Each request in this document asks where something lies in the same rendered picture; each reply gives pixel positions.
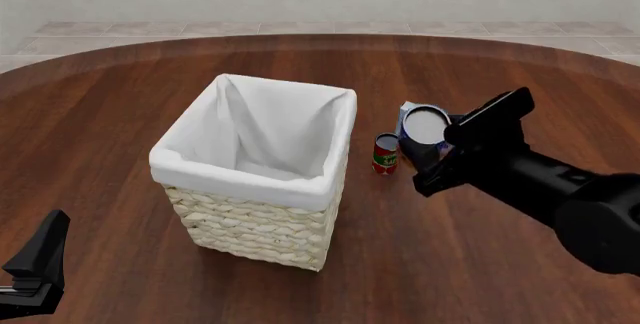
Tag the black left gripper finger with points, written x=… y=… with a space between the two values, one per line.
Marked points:
x=47 y=245

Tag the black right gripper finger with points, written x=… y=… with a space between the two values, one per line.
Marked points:
x=457 y=119
x=422 y=155

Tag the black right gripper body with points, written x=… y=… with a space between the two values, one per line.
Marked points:
x=465 y=166

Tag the red tomato sauce can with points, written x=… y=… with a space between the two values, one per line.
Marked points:
x=385 y=159

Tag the white-lined wicker basket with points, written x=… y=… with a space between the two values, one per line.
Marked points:
x=260 y=222

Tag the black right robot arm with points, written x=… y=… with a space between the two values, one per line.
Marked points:
x=590 y=204

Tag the blue alphabet soup can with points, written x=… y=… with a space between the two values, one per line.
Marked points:
x=425 y=125

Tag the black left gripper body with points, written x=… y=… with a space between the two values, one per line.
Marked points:
x=27 y=297

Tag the white and blue carton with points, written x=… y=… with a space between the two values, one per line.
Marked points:
x=407 y=116

